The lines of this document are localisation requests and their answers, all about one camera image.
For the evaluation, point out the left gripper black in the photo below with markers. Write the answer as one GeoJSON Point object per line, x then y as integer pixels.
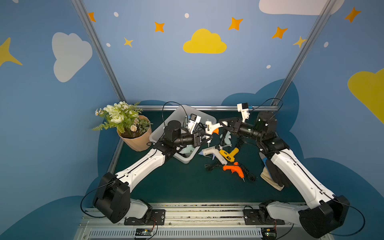
{"type": "Point", "coordinates": [197, 140]}

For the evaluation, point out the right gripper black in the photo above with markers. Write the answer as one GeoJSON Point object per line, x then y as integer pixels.
{"type": "Point", "coordinates": [235, 126]}

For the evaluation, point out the white glue gun orange trigger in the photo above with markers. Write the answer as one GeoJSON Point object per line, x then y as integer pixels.
{"type": "Point", "coordinates": [212, 128]}

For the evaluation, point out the large white Greeler glue gun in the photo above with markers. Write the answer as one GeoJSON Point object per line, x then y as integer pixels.
{"type": "Point", "coordinates": [215, 151]}

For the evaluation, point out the small mint glue gun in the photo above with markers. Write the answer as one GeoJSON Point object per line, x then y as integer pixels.
{"type": "Point", "coordinates": [187, 151]}

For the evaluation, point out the yellow glue gun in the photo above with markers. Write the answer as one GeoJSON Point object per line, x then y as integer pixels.
{"type": "Point", "coordinates": [230, 157]}

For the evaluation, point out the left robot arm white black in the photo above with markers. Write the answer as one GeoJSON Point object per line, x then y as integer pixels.
{"type": "Point", "coordinates": [113, 196]}

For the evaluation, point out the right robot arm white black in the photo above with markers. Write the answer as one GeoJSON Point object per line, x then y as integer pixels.
{"type": "Point", "coordinates": [323, 211]}

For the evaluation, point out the beige work glove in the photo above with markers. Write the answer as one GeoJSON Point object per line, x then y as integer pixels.
{"type": "Point", "coordinates": [265, 175]}

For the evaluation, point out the artificial flower plant in pot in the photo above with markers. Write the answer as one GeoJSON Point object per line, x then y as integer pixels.
{"type": "Point", "coordinates": [132, 127]}

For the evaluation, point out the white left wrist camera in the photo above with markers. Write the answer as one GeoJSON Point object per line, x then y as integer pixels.
{"type": "Point", "coordinates": [193, 121]}

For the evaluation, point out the aluminium rail frame front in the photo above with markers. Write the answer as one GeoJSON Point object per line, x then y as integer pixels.
{"type": "Point", "coordinates": [182, 221]}

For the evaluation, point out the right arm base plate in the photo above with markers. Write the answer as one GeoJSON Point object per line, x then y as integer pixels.
{"type": "Point", "coordinates": [258, 217]}

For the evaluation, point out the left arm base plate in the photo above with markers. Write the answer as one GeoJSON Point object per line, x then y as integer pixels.
{"type": "Point", "coordinates": [151, 216]}

